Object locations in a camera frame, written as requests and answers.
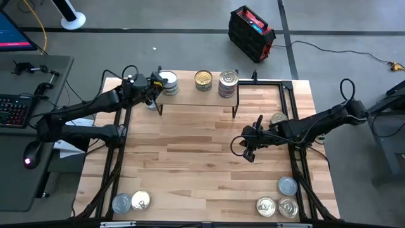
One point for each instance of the grey desk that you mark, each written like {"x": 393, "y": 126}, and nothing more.
{"x": 19, "y": 183}

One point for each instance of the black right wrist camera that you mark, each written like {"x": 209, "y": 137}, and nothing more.
{"x": 249, "y": 155}

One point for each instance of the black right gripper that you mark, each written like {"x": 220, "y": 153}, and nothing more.
{"x": 257, "y": 139}

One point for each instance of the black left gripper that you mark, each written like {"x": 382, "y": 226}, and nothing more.
{"x": 136, "y": 85}

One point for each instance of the white base black pole stand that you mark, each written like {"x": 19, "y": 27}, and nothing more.
{"x": 73, "y": 20}

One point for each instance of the computer monitor with pink stripe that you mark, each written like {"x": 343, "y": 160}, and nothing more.
{"x": 11, "y": 33}

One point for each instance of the red and black toolbox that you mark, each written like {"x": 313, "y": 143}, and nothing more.
{"x": 250, "y": 35}

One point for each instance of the green label albacore tuna can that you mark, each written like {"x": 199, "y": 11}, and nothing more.
{"x": 203, "y": 88}
{"x": 203, "y": 77}

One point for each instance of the white paper sheet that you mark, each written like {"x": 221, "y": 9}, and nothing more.
{"x": 64, "y": 151}

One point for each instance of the black desk clamp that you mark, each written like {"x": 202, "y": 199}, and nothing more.
{"x": 23, "y": 67}
{"x": 42, "y": 87}

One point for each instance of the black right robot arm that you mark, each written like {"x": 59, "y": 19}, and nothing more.
{"x": 316, "y": 126}

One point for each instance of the backlit black keyboard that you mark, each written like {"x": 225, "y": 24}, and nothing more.
{"x": 14, "y": 111}

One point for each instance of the wooden shelf black metal frame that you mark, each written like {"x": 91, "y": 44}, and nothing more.
{"x": 196, "y": 96}

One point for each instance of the dark grey side cart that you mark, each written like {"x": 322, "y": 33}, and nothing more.
{"x": 384, "y": 145}

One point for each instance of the silver lid tuna can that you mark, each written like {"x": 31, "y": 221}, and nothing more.
{"x": 121, "y": 203}
{"x": 171, "y": 93}
{"x": 288, "y": 186}
{"x": 152, "y": 107}
{"x": 171, "y": 77}
{"x": 172, "y": 88}

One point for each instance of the silver metal bracket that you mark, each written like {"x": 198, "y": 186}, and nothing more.
{"x": 117, "y": 224}
{"x": 294, "y": 225}

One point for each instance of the black metal table frame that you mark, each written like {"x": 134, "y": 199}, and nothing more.
{"x": 287, "y": 85}

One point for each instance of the black computer mouse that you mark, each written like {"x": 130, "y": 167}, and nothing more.
{"x": 33, "y": 155}

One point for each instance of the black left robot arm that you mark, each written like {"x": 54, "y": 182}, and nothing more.
{"x": 79, "y": 109}

